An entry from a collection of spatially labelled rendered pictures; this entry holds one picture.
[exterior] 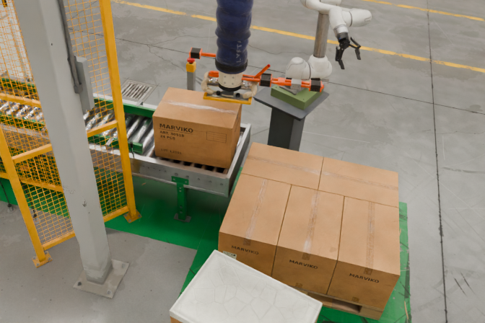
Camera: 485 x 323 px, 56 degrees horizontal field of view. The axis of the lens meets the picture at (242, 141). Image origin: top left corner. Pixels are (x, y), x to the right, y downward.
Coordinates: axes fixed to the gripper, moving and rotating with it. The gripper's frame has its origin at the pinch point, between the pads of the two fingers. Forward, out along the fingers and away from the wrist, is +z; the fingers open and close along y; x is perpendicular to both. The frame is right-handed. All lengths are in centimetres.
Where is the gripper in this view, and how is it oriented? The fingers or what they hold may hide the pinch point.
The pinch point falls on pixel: (350, 63)
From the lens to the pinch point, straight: 311.6
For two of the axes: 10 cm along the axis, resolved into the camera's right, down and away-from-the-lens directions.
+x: -7.7, -0.3, -6.4
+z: 2.0, 9.4, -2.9
